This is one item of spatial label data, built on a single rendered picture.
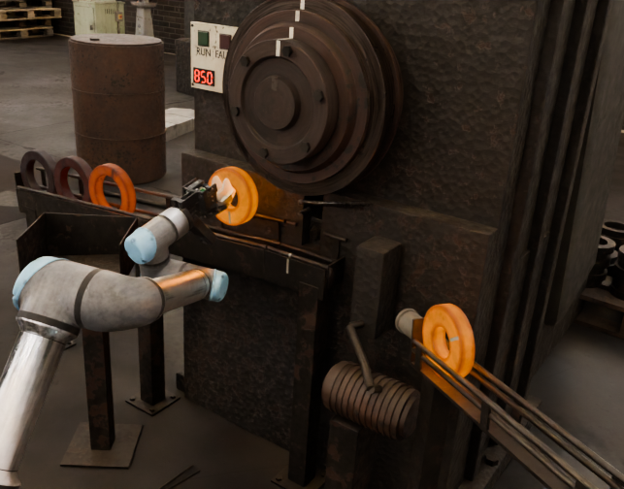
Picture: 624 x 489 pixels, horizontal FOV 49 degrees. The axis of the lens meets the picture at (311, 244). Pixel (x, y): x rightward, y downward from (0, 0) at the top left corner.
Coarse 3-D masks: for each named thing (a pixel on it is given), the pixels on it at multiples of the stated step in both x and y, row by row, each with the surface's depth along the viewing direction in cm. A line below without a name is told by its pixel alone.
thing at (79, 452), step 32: (32, 224) 185; (64, 224) 195; (96, 224) 195; (128, 224) 195; (32, 256) 186; (64, 256) 198; (96, 256) 197; (128, 256) 185; (96, 352) 196; (96, 384) 200; (96, 416) 204; (96, 448) 209; (128, 448) 210
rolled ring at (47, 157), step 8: (32, 152) 233; (40, 152) 232; (24, 160) 237; (32, 160) 236; (40, 160) 232; (48, 160) 231; (24, 168) 238; (32, 168) 240; (48, 168) 231; (24, 176) 240; (32, 176) 241; (48, 176) 232; (24, 184) 241; (32, 184) 240; (56, 192) 234
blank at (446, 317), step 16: (448, 304) 143; (432, 320) 145; (448, 320) 139; (464, 320) 138; (432, 336) 146; (448, 336) 139; (464, 336) 136; (448, 352) 145; (464, 352) 136; (464, 368) 137
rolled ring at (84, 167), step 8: (64, 160) 224; (72, 160) 222; (80, 160) 222; (56, 168) 228; (64, 168) 226; (80, 168) 221; (88, 168) 222; (56, 176) 229; (64, 176) 230; (80, 176) 222; (88, 176) 221; (56, 184) 230; (64, 184) 231; (64, 192) 230; (88, 192) 222; (88, 200) 223
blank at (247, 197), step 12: (228, 168) 181; (240, 180) 179; (252, 180) 181; (240, 192) 180; (252, 192) 179; (240, 204) 181; (252, 204) 180; (216, 216) 187; (228, 216) 185; (240, 216) 182; (252, 216) 184
